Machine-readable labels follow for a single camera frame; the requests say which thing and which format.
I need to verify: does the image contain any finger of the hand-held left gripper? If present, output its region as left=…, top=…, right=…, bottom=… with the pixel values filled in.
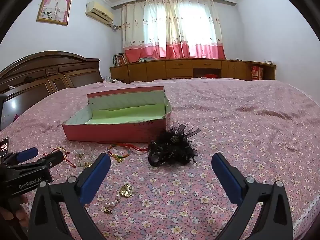
left=37, top=151, right=65, bottom=169
left=2, top=147, right=38, bottom=165

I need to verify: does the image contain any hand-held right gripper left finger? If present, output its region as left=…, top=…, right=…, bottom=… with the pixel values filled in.
left=28, top=152, right=112, bottom=240

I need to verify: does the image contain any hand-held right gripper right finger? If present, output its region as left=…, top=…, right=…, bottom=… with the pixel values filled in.
left=211, top=152, right=293, bottom=240

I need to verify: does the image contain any red string rope bracelet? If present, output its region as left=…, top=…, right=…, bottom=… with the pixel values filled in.
left=43, top=148, right=74, bottom=166

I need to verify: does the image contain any rope bracelet with gold pendant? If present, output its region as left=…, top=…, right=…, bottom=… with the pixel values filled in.
left=107, top=142, right=149, bottom=163

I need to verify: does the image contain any pearl gold earring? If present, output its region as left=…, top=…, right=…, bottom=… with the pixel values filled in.
left=102, top=197, right=122, bottom=215

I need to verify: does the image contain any gold flower earring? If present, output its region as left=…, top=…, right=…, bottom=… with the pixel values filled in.
left=119, top=184, right=137, bottom=198

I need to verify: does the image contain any pink cardboard box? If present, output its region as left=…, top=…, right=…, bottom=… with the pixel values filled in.
left=62, top=86, right=173, bottom=143

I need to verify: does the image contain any black feather hair clip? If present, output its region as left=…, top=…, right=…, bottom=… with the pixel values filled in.
left=147, top=124, right=202, bottom=167

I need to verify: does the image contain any person's left hand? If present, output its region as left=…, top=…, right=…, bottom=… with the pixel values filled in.
left=0, top=195, right=29, bottom=229

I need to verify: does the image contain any black phone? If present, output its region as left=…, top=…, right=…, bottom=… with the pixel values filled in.
left=0, top=137, right=10, bottom=157

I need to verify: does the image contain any pink floral bed sheet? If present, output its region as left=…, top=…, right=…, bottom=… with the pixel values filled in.
left=0, top=76, right=320, bottom=240

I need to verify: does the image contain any dark wooden headboard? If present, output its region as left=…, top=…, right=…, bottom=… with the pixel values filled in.
left=0, top=51, right=103, bottom=130

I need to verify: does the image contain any red gift box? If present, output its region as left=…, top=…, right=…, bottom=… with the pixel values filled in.
left=251, top=66, right=264, bottom=81

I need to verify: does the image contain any row of books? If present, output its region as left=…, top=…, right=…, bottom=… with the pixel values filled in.
left=112, top=53, right=128, bottom=67

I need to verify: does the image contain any long wooden cabinet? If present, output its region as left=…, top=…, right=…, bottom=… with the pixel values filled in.
left=109, top=58, right=277, bottom=84

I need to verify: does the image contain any cream and pink curtain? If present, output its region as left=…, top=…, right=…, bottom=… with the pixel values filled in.
left=122, top=0, right=177, bottom=63
left=175, top=0, right=227, bottom=60

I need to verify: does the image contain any framed wall photo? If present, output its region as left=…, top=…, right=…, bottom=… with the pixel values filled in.
left=36, top=0, right=73, bottom=26

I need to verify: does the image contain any wall air conditioner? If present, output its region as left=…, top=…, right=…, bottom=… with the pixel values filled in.
left=85, top=1, right=114, bottom=25

